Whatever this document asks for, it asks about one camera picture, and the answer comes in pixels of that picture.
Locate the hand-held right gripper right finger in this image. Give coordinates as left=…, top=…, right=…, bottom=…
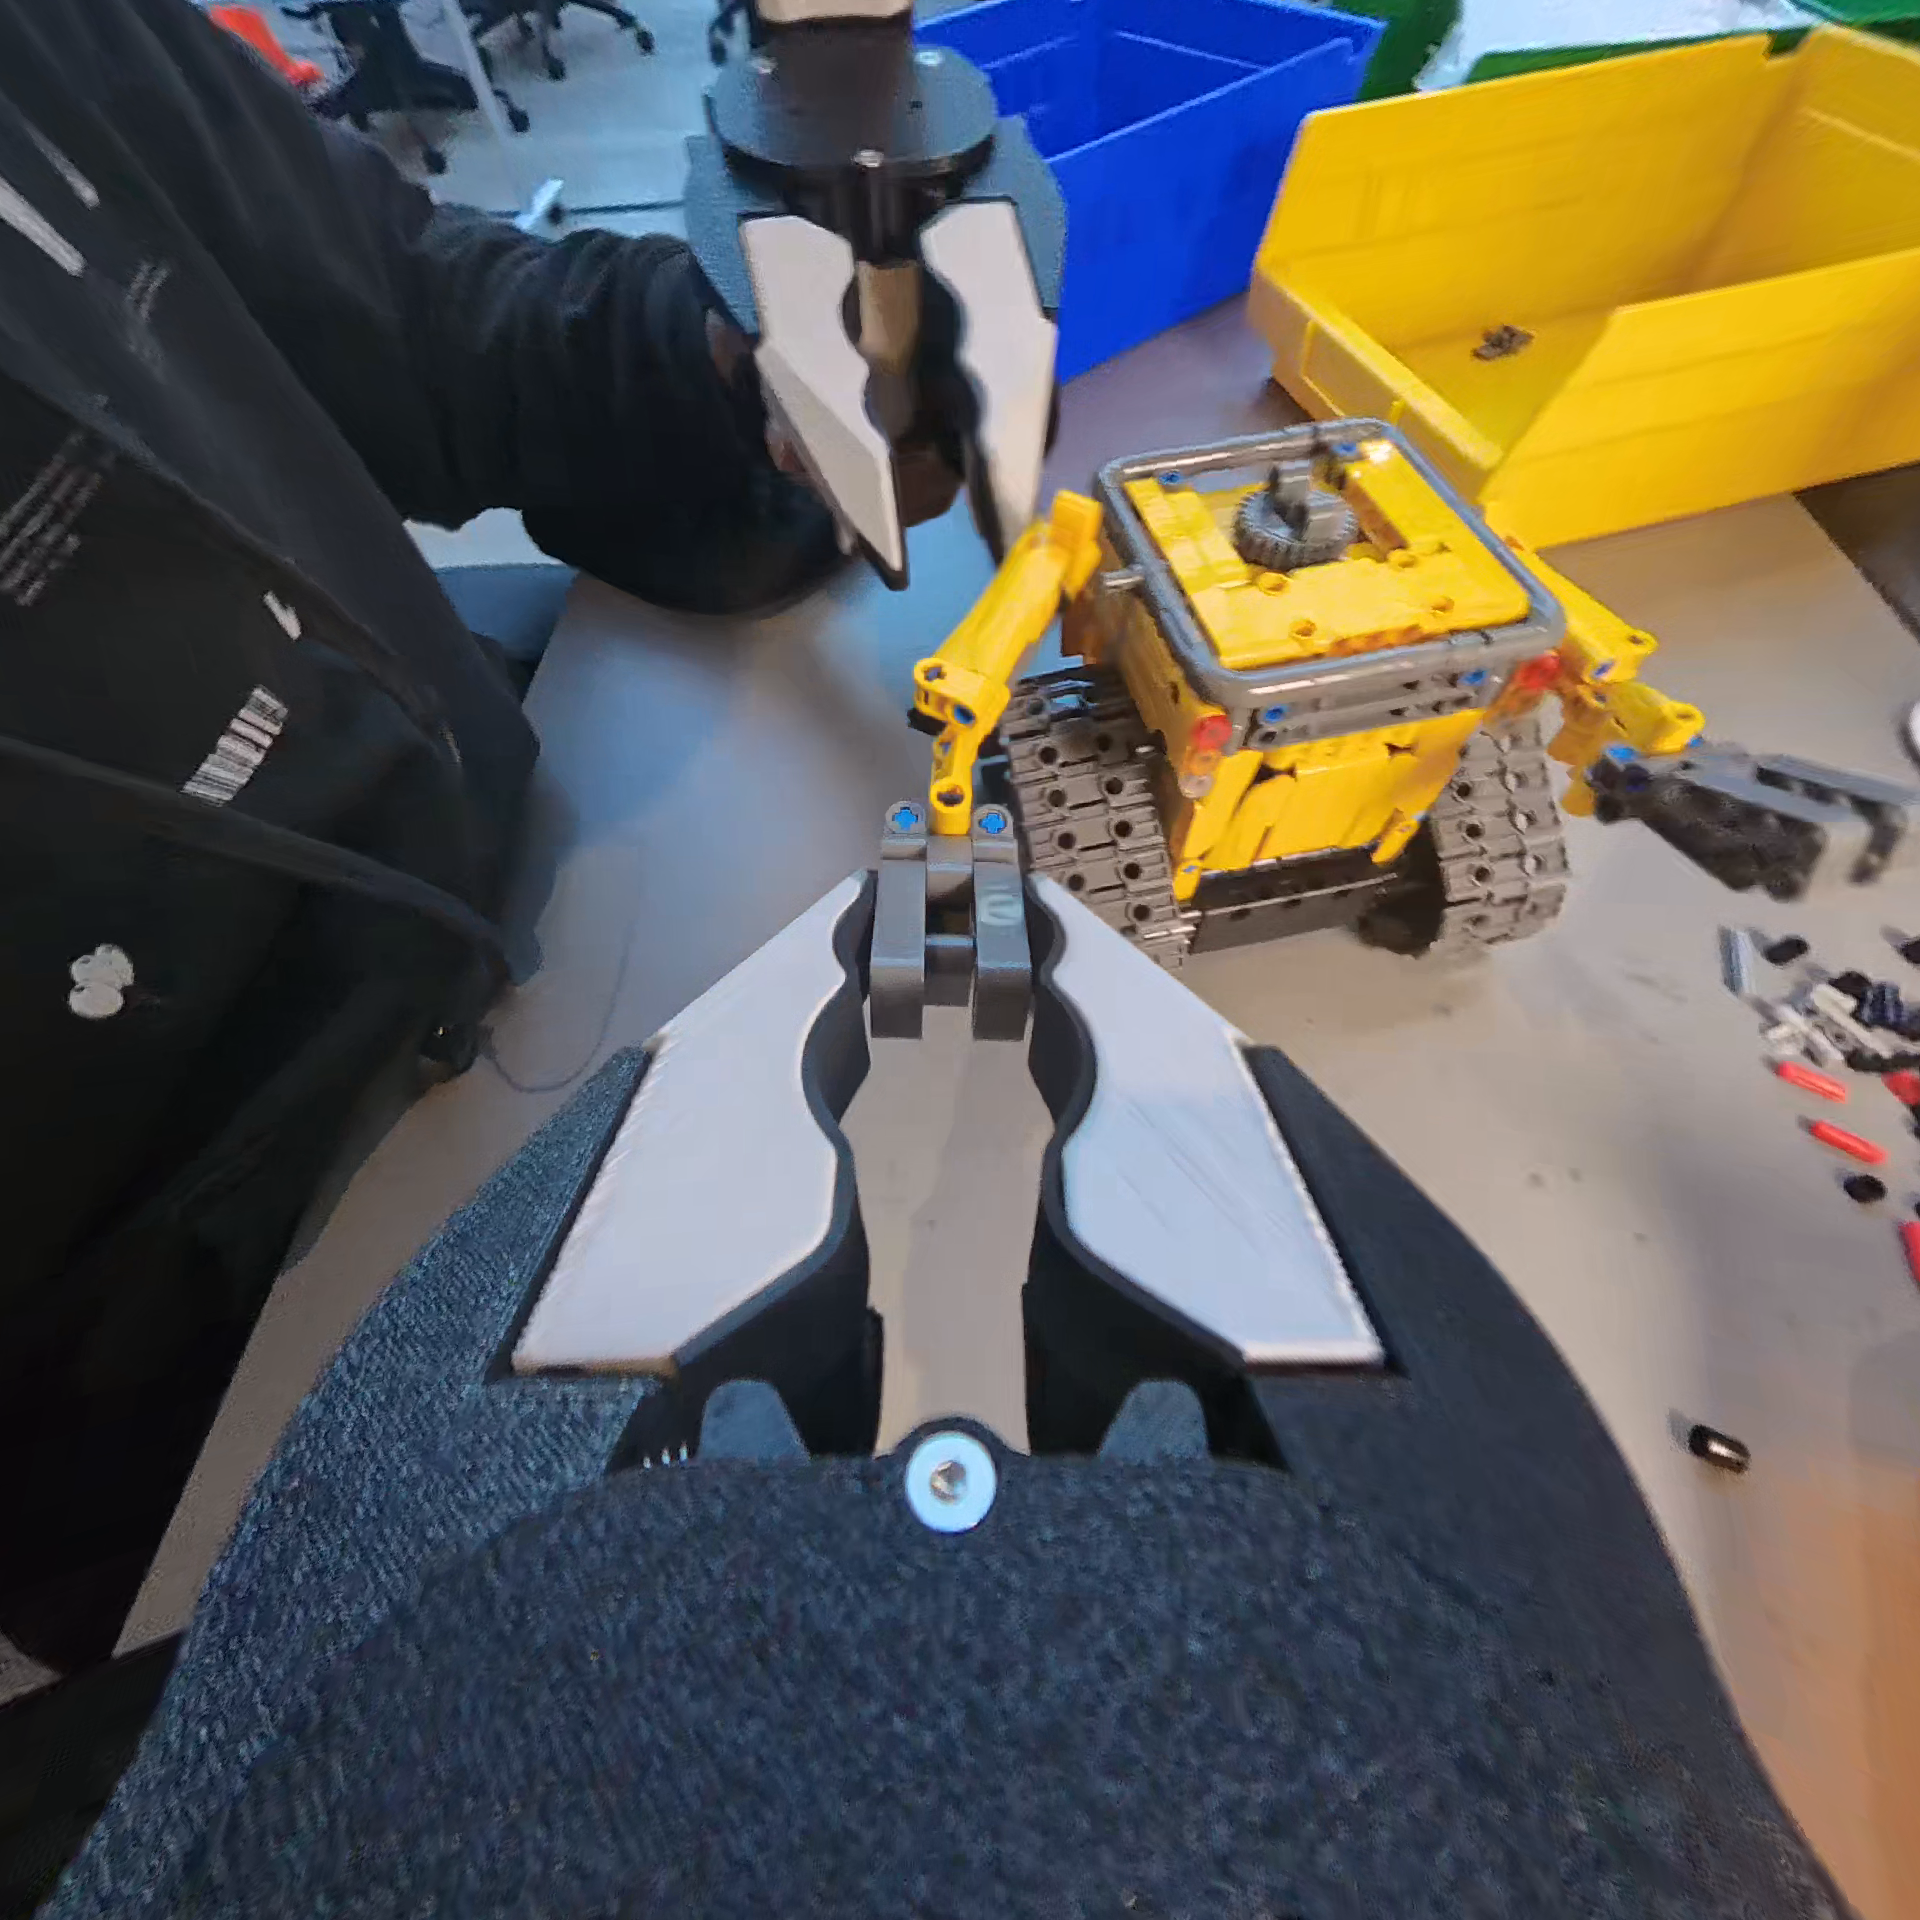
left=1024, top=875, right=1389, bottom=1375

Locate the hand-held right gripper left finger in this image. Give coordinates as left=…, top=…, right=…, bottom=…
left=510, top=870, right=883, bottom=1379

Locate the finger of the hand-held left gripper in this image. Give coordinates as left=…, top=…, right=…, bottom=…
left=738, top=214, right=913, bottom=590
left=918, top=200, right=1063, bottom=568

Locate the grey and yellow brick assembly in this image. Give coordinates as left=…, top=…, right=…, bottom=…
left=868, top=800, right=1041, bottom=1046

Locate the yellow tracked brick vehicle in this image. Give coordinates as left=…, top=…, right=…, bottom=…
left=1004, top=420, right=1920, bottom=971

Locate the yellow plastic bin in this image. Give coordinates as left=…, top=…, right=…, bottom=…
left=1245, top=23, right=1920, bottom=550

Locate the person's left forearm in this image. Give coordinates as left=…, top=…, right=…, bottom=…
left=322, top=152, right=845, bottom=616

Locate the grey desk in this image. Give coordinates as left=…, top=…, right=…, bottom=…
left=121, top=300, right=1920, bottom=1920

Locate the blue plastic bin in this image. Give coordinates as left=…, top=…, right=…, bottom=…
left=913, top=0, right=1389, bottom=385

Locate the grey fabric seat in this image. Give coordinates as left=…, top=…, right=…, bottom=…
left=403, top=510, right=581, bottom=694

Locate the black office chair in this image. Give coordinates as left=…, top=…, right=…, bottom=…
left=282, top=0, right=657, bottom=175

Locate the green plastic bin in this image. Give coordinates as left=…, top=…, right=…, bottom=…
left=1328, top=0, right=1920, bottom=99

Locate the person's black hoodie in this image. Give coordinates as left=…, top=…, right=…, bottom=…
left=0, top=0, right=547, bottom=1673

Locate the pile of small brick pins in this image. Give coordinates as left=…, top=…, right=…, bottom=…
left=1718, top=923, right=1920, bottom=1291

